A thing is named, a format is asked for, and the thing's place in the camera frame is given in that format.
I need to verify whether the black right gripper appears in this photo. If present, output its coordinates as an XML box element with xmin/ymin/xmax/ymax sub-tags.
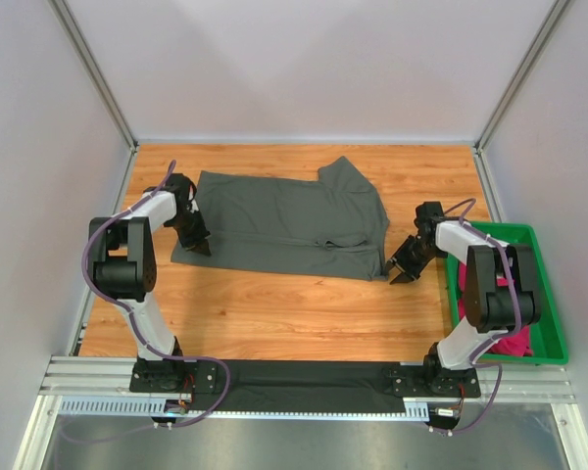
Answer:
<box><xmin>383</xmin><ymin>236</ymin><xmax>442</xmax><ymax>285</ymax></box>

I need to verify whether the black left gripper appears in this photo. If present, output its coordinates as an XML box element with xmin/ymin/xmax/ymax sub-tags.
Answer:
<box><xmin>167</xmin><ymin>210</ymin><xmax>211</xmax><ymax>258</ymax></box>

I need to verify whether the grey t-shirt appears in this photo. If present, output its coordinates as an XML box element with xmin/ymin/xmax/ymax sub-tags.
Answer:
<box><xmin>171</xmin><ymin>157</ymin><xmax>389</xmax><ymax>281</ymax></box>

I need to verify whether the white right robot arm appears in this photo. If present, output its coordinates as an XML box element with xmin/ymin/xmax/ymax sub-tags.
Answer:
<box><xmin>384</xmin><ymin>202</ymin><xmax>542</xmax><ymax>396</ymax></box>

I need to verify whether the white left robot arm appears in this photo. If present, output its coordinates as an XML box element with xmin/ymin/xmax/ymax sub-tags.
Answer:
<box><xmin>81</xmin><ymin>173</ymin><xmax>211</xmax><ymax>393</ymax></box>

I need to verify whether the pink t-shirt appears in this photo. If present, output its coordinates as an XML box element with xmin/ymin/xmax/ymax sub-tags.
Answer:
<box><xmin>458</xmin><ymin>263</ymin><xmax>534</xmax><ymax>357</ymax></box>

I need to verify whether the green plastic tray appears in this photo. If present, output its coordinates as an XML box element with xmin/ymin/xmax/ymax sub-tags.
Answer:
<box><xmin>471</xmin><ymin>221</ymin><xmax>569</xmax><ymax>366</ymax></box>

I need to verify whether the grey slotted cable duct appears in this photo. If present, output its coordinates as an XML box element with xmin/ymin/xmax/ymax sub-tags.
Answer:
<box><xmin>58</xmin><ymin>394</ymin><xmax>431</xmax><ymax>422</ymax></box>

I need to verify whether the aluminium frame rail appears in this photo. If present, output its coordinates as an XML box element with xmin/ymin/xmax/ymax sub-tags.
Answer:
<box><xmin>39</xmin><ymin>356</ymin><xmax>576</xmax><ymax>404</ymax></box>

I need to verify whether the right aluminium corner post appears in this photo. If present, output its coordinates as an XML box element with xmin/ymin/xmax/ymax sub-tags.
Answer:
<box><xmin>473</xmin><ymin>0</ymin><xmax>573</xmax><ymax>155</ymax></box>

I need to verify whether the aluminium corner post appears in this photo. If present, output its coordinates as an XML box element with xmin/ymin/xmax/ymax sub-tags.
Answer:
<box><xmin>473</xmin><ymin>0</ymin><xmax>573</xmax><ymax>155</ymax></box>
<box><xmin>48</xmin><ymin>0</ymin><xmax>138</xmax><ymax>151</ymax></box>

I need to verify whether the left aluminium corner post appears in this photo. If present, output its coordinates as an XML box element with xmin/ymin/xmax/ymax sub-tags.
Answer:
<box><xmin>48</xmin><ymin>0</ymin><xmax>138</xmax><ymax>151</ymax></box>

